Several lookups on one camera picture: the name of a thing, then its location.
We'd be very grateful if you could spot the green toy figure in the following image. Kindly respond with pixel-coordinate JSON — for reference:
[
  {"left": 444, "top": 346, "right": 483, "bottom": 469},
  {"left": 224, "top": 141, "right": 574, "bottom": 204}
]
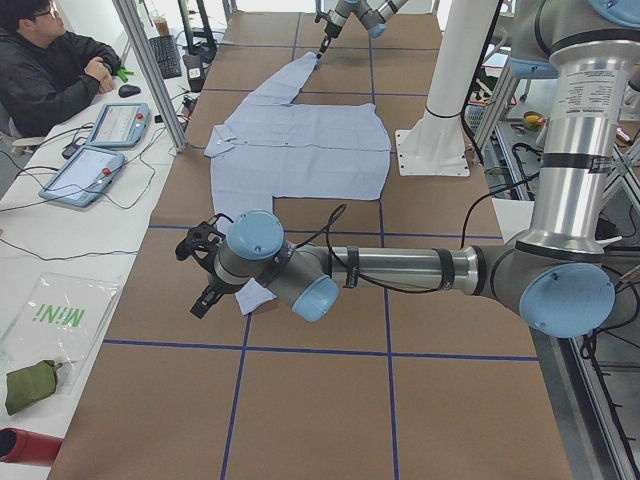
[{"left": 116, "top": 66, "right": 135, "bottom": 83}]

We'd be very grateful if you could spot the black keyboard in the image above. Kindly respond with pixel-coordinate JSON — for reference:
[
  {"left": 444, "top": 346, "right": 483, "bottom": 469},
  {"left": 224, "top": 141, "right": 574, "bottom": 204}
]
[{"left": 148, "top": 35, "right": 182, "bottom": 79}]

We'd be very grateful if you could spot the red cylinder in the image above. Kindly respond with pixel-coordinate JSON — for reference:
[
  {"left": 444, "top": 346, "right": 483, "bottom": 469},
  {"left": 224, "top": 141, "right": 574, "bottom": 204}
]
[{"left": 1, "top": 428, "right": 63, "bottom": 467}]

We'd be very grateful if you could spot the light blue striped shirt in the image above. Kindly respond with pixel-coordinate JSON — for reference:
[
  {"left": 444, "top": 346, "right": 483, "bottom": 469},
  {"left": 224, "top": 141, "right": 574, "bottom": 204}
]
[{"left": 203, "top": 51, "right": 392, "bottom": 317}]

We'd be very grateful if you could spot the iced coffee cup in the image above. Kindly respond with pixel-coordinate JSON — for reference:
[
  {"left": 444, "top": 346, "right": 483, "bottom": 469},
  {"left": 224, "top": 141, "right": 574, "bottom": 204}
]
[{"left": 152, "top": 16, "right": 170, "bottom": 36}]

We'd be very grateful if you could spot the blue teach pendant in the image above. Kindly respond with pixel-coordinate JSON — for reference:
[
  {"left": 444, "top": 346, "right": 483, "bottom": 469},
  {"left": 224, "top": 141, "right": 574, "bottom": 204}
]
[
  {"left": 38, "top": 146, "right": 125, "bottom": 208},
  {"left": 86, "top": 103, "right": 150, "bottom": 149}
]

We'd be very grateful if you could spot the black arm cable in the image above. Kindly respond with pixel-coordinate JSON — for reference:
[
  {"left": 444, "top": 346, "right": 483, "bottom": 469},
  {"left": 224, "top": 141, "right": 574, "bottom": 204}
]
[{"left": 287, "top": 189, "right": 544, "bottom": 294}]

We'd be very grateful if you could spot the clear plastic bag green print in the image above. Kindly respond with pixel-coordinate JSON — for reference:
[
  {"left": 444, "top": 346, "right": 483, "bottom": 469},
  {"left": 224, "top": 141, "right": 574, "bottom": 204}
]
[{"left": 1, "top": 273, "right": 121, "bottom": 394}]

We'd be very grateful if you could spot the lower blue teach pendant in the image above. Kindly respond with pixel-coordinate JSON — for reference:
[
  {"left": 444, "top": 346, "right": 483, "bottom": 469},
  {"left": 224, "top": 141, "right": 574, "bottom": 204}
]
[{"left": 38, "top": 146, "right": 125, "bottom": 208}]

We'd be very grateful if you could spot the white chair seat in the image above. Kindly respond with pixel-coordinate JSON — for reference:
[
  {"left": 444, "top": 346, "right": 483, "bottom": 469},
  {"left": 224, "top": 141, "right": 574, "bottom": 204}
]
[{"left": 492, "top": 198, "right": 535, "bottom": 243}]

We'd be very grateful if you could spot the black computer mouse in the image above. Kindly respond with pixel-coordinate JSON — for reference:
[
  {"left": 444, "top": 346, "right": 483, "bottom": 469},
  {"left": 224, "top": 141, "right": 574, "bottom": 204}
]
[{"left": 118, "top": 84, "right": 141, "bottom": 98}]

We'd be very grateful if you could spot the aluminium frame post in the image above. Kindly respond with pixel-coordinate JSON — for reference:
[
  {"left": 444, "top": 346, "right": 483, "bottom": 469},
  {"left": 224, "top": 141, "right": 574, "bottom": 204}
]
[{"left": 112, "top": 0, "right": 187, "bottom": 152}]

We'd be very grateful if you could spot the green fabric pouch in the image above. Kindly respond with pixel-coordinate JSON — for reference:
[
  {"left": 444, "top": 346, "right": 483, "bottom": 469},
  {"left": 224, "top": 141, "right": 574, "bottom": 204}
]
[{"left": 5, "top": 360, "right": 62, "bottom": 416}]

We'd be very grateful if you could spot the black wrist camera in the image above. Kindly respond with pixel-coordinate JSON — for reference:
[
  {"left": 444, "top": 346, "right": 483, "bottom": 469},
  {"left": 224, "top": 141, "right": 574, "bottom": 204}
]
[
  {"left": 175, "top": 213, "right": 234, "bottom": 269},
  {"left": 314, "top": 12, "right": 329, "bottom": 23}
]

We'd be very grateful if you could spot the upper blue teach pendant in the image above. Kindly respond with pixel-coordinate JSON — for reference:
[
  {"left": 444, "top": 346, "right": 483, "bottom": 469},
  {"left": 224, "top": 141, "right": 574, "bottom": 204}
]
[{"left": 86, "top": 103, "right": 150, "bottom": 149}]

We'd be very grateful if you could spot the person in black jacket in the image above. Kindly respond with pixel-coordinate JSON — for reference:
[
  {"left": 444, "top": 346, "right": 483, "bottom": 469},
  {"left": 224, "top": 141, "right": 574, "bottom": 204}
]
[{"left": 1, "top": 1, "right": 121, "bottom": 137}]

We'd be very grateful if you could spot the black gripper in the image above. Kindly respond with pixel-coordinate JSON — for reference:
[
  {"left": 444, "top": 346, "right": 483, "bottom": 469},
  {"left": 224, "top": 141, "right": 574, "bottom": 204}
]
[
  {"left": 190, "top": 273, "right": 248, "bottom": 319},
  {"left": 316, "top": 34, "right": 335, "bottom": 62}
]

